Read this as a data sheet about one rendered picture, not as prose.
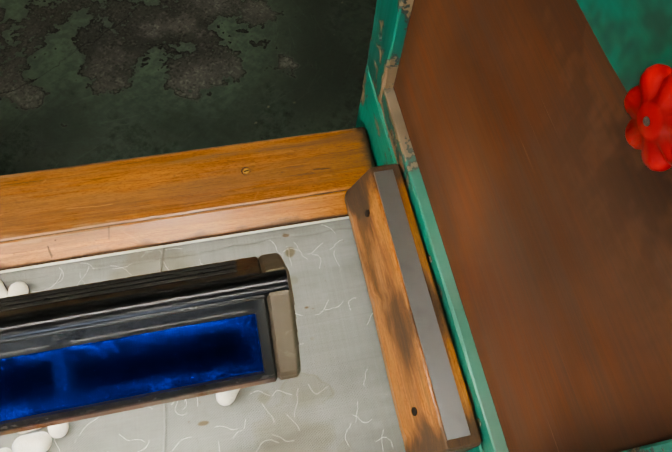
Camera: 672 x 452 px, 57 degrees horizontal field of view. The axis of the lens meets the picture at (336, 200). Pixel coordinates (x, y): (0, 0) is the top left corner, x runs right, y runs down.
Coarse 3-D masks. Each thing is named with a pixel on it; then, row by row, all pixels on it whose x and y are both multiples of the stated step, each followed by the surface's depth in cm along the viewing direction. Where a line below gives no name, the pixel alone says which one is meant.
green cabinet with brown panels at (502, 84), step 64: (384, 0) 65; (448, 0) 51; (512, 0) 40; (576, 0) 31; (640, 0) 27; (384, 64) 68; (448, 64) 53; (512, 64) 42; (576, 64) 34; (640, 64) 27; (448, 128) 56; (512, 128) 43; (576, 128) 35; (448, 192) 58; (512, 192) 45; (576, 192) 36; (640, 192) 30; (448, 256) 61; (512, 256) 46; (576, 256) 37; (640, 256) 31; (448, 320) 60; (512, 320) 48; (576, 320) 38; (640, 320) 32; (512, 384) 50; (576, 384) 40; (640, 384) 33; (512, 448) 52; (576, 448) 41; (640, 448) 32
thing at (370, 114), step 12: (372, 84) 76; (372, 96) 76; (360, 108) 84; (372, 108) 77; (360, 120) 85; (372, 120) 78; (384, 120) 73; (372, 132) 80; (384, 132) 73; (372, 144) 80; (384, 144) 74; (384, 156) 75; (480, 444) 56
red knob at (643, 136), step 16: (656, 64) 24; (640, 80) 25; (656, 80) 24; (640, 96) 25; (656, 96) 24; (640, 112) 25; (656, 112) 24; (640, 128) 25; (656, 128) 24; (640, 144) 25; (656, 144) 24; (656, 160) 25
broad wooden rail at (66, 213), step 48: (240, 144) 79; (288, 144) 79; (336, 144) 80; (0, 192) 73; (48, 192) 74; (96, 192) 74; (144, 192) 74; (192, 192) 75; (240, 192) 75; (288, 192) 76; (336, 192) 77; (0, 240) 70; (48, 240) 71; (96, 240) 72; (144, 240) 73; (192, 240) 75
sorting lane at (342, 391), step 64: (128, 256) 73; (192, 256) 74; (256, 256) 74; (320, 256) 75; (320, 320) 71; (320, 384) 68; (384, 384) 68; (0, 448) 62; (64, 448) 63; (128, 448) 63; (192, 448) 64; (256, 448) 64; (320, 448) 64; (384, 448) 65
